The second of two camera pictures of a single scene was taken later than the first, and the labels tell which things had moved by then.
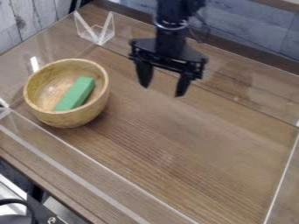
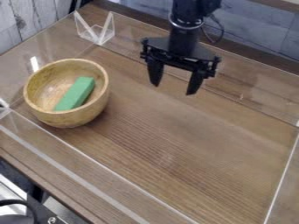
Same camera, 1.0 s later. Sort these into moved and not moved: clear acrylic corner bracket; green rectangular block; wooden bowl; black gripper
Moved: black gripper
Not moved: green rectangular block; clear acrylic corner bracket; wooden bowl
